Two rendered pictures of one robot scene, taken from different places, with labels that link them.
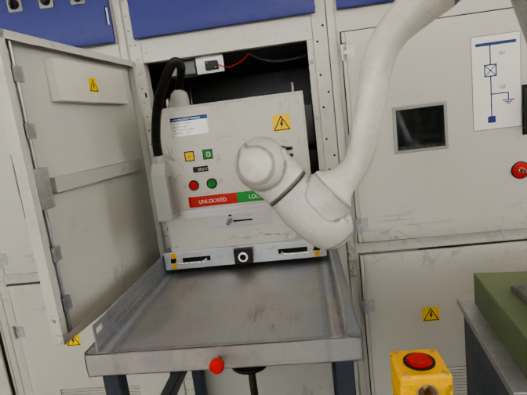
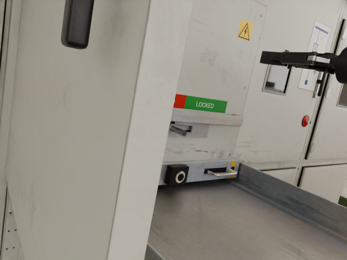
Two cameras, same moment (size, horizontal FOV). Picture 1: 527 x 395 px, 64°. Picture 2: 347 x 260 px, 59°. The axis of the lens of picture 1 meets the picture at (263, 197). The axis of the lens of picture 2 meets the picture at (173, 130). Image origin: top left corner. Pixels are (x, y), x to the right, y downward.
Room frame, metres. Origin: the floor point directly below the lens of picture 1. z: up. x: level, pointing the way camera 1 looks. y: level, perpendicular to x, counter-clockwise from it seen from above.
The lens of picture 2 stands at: (0.82, 0.67, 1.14)
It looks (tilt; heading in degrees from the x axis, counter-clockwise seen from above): 10 degrees down; 313
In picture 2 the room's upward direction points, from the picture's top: 11 degrees clockwise
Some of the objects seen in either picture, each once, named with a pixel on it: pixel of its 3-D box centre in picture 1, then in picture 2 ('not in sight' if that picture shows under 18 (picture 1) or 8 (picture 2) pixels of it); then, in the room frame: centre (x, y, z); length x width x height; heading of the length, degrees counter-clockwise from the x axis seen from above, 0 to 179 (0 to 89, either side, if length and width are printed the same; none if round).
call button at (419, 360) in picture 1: (419, 363); not in sight; (0.62, -0.22, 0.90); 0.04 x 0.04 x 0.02
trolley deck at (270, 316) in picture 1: (241, 294); (206, 226); (1.19, 0.10, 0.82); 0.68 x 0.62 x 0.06; 174
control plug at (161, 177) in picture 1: (165, 191); not in sight; (1.30, 0.30, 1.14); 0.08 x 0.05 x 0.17; 174
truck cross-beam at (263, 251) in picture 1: (245, 252); (168, 170); (1.36, 0.08, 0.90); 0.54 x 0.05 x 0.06; 84
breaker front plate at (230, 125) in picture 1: (234, 178); (191, 77); (1.34, 0.09, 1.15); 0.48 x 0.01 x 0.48; 84
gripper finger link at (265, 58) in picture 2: not in sight; (273, 58); (1.20, -0.04, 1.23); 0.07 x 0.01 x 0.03; 174
